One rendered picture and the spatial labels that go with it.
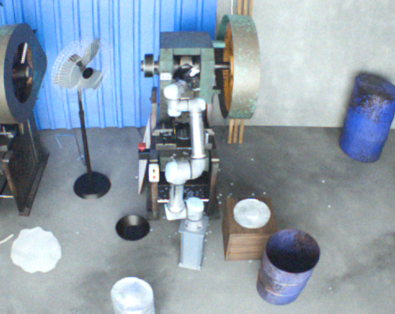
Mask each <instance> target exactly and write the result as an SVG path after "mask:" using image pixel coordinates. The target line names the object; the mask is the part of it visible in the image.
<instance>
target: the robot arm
mask: <svg viewBox="0 0 395 314"><path fill-rule="evenodd" d="M196 68H197V67H195V68H193V69H192V70H190V71H189V72H188V73H187V75H186V77H185V78H184V79H183V80H181V79H175V82H174V83H172V84H169V85H168V86H167V87H166V88H165V89H164V94H165V96H166V97H167V98H168V113H169V114H170V115H172V116H178V115H179V114H180V113H181V111H190V121H191V146H192V156H191V160H182V161H173V162H169V163H167V166H166V178H167V181H168V182H170V200H169V201H168V203H167V204H165V210H166V214H167V219H168V220H173V219H180V218H185V220H184V227H185V228H186V229H187V230H188V231H193V232H196V231H201V230H202V229H203V228H204V219H203V209H204V204H203V202H202V200H200V199H199V198H196V197H191V198H190V199H188V201H186V202H183V201H182V194H183V184H184V183H185V182H186V181H187V180H188V179H195V178H197V177H198V176H199V175H200V174H201V173H202V172H203V171H204V166H205V164H206V155H205V154H204V137H203V123H202V110H204V108H205V103H204V99H203V98H191V99H180V94H182V93H184V92H186V91H187V90H189V91H196V90H200V89H199V88H198V84H197V83H198V81H199V78H198V77H199V76H193V75H194V74H197V73H199V71H198V70H197V69H196ZM191 76H193V77H191Z"/></svg>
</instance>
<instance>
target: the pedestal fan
mask: <svg viewBox="0 0 395 314"><path fill-rule="evenodd" d="M76 40H77V39H76ZM76 40H74V41H76ZM88 40H89V41H90V40H91V38H90V39H88ZM84 41H87V40H85V39H84ZM84 41H82V40H81V42H84ZM91 41H92V43H90V42H88V43H90V44H89V45H87V46H86V48H85V49H84V48H83V49H84V52H83V56H82V55H81V56H82V57H81V56H80V51H81V50H82V49H81V50H80V48H79V51H78V50H77V51H76V52H77V53H78V55H77V53H76V52H75V53H76V54H75V53H74V54H73V53H72V52H73V51H74V50H73V51H71V52H70V53H72V55H71V54H69V55H68V56H69V58H67V56H65V57H66V58H67V61H66V60H64V61H65V62H64V61H63V62H64V63H63V64H62V63H61V64H62V65H61V67H60V68H59V69H58V72H55V71H56V70H55V71H53V70H52V71H53V72H55V74H56V75H55V76H54V75H53V77H52V78H53V80H54V82H52V83H54V85H57V84H58V85H59V87H58V86H57V87H58V88H60V86H61V87H62V88H63V89H64V88H65V89H67V90H68V89H70V88H71V89H73V88H74V89H75V87H74V86H77V88H76V89H75V90H77V91H78V93H76V94H75V95H77V96H76V97H72V99H73V98H78V102H79V118H80V127H81V131H82V136H83V150H84V158H85V160H86V161H85V166H86V165H87V170H88V172H87V173H85V174H83V175H82V176H80V177H79V178H78V179H77V180H76V181H75V182H74V184H73V191H74V193H75V194H76V195H77V196H78V197H80V198H82V199H86V200H97V199H99V198H101V197H102V196H104V195H106V193H107V192H108V191H109V189H110V187H111V182H110V179H109V178H108V177H107V176H106V175H104V174H102V173H97V172H92V171H91V165H90V160H89V149H88V140H87V135H86V129H85V126H86V124H85V120H84V116H85V115H84V111H83V103H82V101H83V100H84V99H85V98H83V100H82V99H81V98H82V97H84V96H82V95H83V94H82V93H81V90H82V91H83V90H85V89H80V88H86V89H87V91H88V94H89V89H90V90H91V88H92V91H91V92H93V91H94V90H96V89H97V88H98V87H99V86H102V85H103V84H102V85H101V84H99V83H102V82H103V81H104V79H103V81H102V82H101V80H102V78H103V77H102V76H103V75H102V74H103V73H104V72H103V71H104V70H105V69H104V68H105V67H106V68H107V66H106V65H107V64H108V63H107V64H105V63H104V64H103V66H102V67H103V68H102V69H103V70H102V71H100V70H98V69H99V68H98V65H97V63H100V62H99V61H102V63H103V62H104V60H106V62H107V61H108V60H107V58H106V59H104V58H103V59H104V60H103V59H101V60H99V59H100V58H99V59H98V57H97V56H99V55H100V54H101V53H100V52H98V50H100V49H99V46H100V44H101V43H100V44H99V41H100V38H97V37H95V38H94V41H93V38H92V40H91ZM76 42H77V41H76ZM76 42H75V44H78V46H77V47H80V46H82V45H83V44H82V43H81V42H80V41H79V43H81V44H82V45H80V46H79V43H78V42H77V43H76ZM72 43H74V42H72ZM70 44H71V43H70ZM70 44H69V45H70ZM75 44H74V45H75ZM85 44H86V43H84V45H85ZM69 45H68V46H69ZM103 45H104V44H103ZM103 45H102V44H101V47H103ZM68 46H67V47H68ZM67 47H66V49H67ZM72 47H73V46H72ZM72 47H71V48H72ZM77 47H75V48H76V49H77ZM82 47H83V46H82ZM104 47H105V48H104ZM104 47H103V48H104V51H105V49H106V45H105V46H104ZM69 49H70V48H69ZM69 49H67V51H68V50H69ZM72 49H73V48H72ZM107 49H108V48H107ZM107 49H106V50H107ZM64 50H65V49H64ZM64 50H63V51H64ZM70 50H71V49H70ZM67 51H65V53H66V52H67ZM107 51H108V50H107ZM65 53H64V54H65ZM81 53H82V51H81ZM97 53H100V54H99V55H97ZM105 53H106V51H105ZM105 53H104V54H105ZM107 53H110V52H107ZM107 53H106V55H107ZM102 54H103V52H102ZM102 54H101V55H102ZM104 54H103V55H104ZM62 55H63V54H62ZM70 55H71V56H70ZM96 55H97V56H96ZM106 55H105V56H104V57H106ZM108 55H109V56H111V55H110V54H108ZM108 55H107V56H108ZM94 57H96V58H97V59H98V60H99V61H98V62H97V59H96V58H95V61H94V62H95V63H96V64H95V63H94V62H93V61H92V60H94V59H93V58H94ZM112 57H113V58H114V54H113V56H112ZM66 58H65V59H66ZM101 58H102V57H101ZM110 58H111V57H110ZM109 60H110V59H109ZM91 61H92V62H93V63H94V64H95V66H94V67H91V66H93V63H91ZM111 61H112V62H111V63H112V64H111V67H110V65H108V67H109V69H110V68H111V69H112V65H113V59H112V60H111ZM88 63H89V64H92V65H87V64H88ZM100 64H101V63H100ZM104 65H105V67H104ZM87 66H89V67H87ZM96 67H97V69H96ZM99 67H100V66H99ZM94 68H95V69H94ZM108 71H109V70H108ZM110 71H111V70H110ZM106 73H107V74H108V72H106ZM108 75H110V74H108ZM106 76H107V75H106ZM105 78H106V79H107V78H108V77H105ZM53 80H52V81H53ZM99 88H100V87H99ZM99 88H98V89H99ZM65 89H64V90H65ZM98 89H97V90H98ZM64 90H62V91H64ZM60 91H61V89H60ZM62 91H61V92H62ZM73 91H74V90H73ZM73 91H72V94H71V95H70V96H73ZM84 92H85V91H84ZM63 93H64V92H63ZM94 93H95V92H94ZM64 95H65V93H64ZM70 96H68V97H69V98H71V97H70ZM68 97H67V98H68ZM67 98H66V100H67ZM72 99H71V100H72Z"/></svg>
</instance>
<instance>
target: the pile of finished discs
mask: <svg viewBox="0 0 395 314"><path fill-rule="evenodd" d="M233 215H234V219H235V220H236V221H237V223H239V224H240V225H242V226H244V227H248V228H260V227H263V226H264V225H265V224H266V223H267V222H268V221H269V218H270V216H271V213H270V210H269V208H268V207H267V206H266V205H265V204H264V203H263V202H261V201H260V202H258V200H253V199H247V200H241V201H240V202H239V203H238V204H237V205H236V206H235V207H234V211H233Z"/></svg>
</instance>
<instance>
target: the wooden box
mask: <svg viewBox="0 0 395 314"><path fill-rule="evenodd" d="M247 199H253V200H258V202H260V201H261V202H263V203H264V204H265V205H266V206H267V207H268V208H269V210H270V213H271V216H270V218H269V221H268V222H267V223H266V224H265V225H264V226H263V227H260V228H248V227H244V226H242V225H240V224H239V223H237V221H236V220H235V219H234V215H233V211H234V207H235V206H236V205H237V204H238V203H239V202H240V201H241V200H247ZM274 215H275V214H274V211H273V207H272V202H271V198H270V197H237V198H236V197H235V198H226V200H225V206H224V213H223V220H222V233H223V235H222V240H223V248H224V254H225V261H251V260H262V256H263V253H264V246H265V244H266V243H267V240H268V239H269V237H270V236H271V235H273V234H274V233H276V232H277V231H278V229H277V225H276V219H275V217H274ZM242 234H243V235H242Z"/></svg>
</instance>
